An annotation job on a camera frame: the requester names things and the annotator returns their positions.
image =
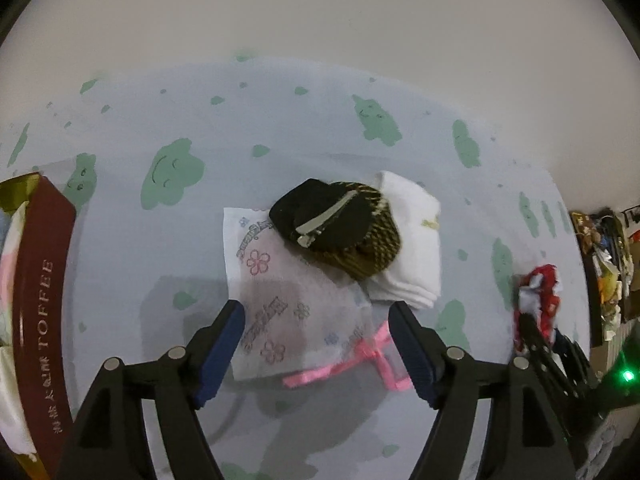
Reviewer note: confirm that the dark red candy box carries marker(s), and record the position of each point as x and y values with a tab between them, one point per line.
42	285

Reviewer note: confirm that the cloud print bedsheet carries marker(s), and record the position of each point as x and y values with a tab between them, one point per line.
200	125

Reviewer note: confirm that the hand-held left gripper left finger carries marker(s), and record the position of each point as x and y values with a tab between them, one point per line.
220	355

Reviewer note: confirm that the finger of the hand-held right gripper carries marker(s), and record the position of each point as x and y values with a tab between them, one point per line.
572	352
532	332

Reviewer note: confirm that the sheer bag with pink ribbon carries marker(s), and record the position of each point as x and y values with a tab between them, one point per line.
285	300

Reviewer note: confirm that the black and olive sock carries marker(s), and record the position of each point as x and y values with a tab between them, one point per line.
325	220

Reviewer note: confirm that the pile of assorted clutter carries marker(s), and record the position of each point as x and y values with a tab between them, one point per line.
607	260

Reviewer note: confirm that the red and pale blue shorts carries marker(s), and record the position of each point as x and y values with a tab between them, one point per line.
540	290

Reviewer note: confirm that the white folded cloth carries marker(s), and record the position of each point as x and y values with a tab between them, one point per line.
415	260

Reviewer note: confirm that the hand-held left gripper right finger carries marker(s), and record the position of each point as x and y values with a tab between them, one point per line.
411	355

